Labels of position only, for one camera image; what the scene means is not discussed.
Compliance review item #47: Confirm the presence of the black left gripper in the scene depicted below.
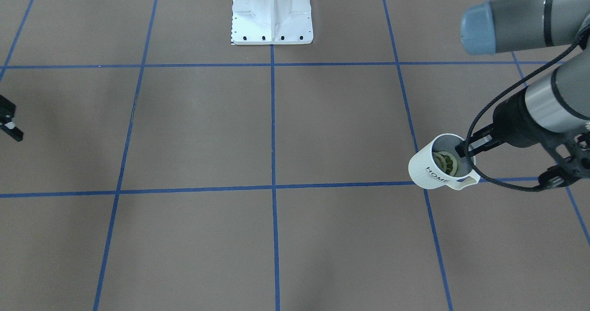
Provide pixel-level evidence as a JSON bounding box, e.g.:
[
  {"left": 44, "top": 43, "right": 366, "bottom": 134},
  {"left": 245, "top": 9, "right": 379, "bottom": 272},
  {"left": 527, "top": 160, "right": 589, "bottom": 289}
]
[{"left": 454, "top": 90, "right": 554, "bottom": 158}]

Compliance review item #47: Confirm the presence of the yellow lemon slice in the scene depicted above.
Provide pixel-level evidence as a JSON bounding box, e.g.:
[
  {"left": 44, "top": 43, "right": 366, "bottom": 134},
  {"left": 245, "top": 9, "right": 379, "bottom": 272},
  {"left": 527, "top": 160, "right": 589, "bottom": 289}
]
[{"left": 432, "top": 151, "right": 459, "bottom": 176}]

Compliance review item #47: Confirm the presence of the white ribbed mug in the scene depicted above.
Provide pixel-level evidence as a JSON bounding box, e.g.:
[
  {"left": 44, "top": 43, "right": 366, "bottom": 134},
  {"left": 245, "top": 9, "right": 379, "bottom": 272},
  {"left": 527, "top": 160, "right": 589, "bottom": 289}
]
[{"left": 407, "top": 133, "right": 481, "bottom": 191}]

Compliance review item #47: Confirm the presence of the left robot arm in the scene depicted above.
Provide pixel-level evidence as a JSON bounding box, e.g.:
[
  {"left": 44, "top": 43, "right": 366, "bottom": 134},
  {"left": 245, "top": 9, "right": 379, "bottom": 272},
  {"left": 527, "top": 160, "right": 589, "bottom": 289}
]
[{"left": 460, "top": 0, "right": 589, "bottom": 155}]

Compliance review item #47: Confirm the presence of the black camera cable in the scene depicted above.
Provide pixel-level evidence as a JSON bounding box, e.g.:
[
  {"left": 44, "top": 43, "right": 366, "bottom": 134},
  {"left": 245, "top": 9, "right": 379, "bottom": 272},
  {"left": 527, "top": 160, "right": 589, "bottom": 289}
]
[{"left": 465, "top": 39, "right": 586, "bottom": 192}]

